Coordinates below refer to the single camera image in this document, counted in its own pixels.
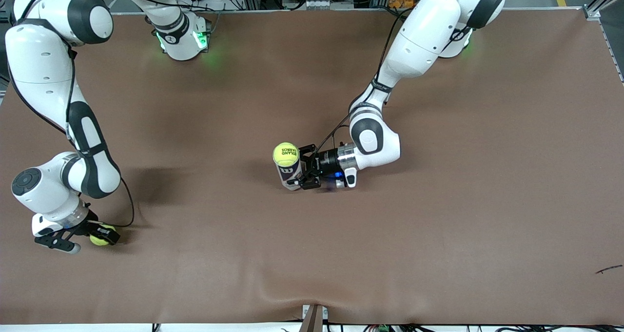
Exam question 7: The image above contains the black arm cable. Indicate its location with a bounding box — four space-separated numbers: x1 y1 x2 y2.
7 0 136 228
317 5 415 155

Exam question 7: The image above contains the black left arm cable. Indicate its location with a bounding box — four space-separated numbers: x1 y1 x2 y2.
317 5 415 155

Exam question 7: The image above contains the yellow tennis ball black print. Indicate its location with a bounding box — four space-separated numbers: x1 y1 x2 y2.
273 142 300 168

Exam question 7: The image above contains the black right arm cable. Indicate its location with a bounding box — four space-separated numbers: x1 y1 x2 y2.
7 0 136 228

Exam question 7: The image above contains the clear Wilson tennis ball can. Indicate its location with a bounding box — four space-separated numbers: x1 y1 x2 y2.
277 162 304 192

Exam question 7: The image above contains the brown table mat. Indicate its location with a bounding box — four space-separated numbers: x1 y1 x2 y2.
0 8 624 325

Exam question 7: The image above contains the metal table edge bracket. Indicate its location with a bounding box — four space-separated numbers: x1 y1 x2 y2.
301 304 329 332

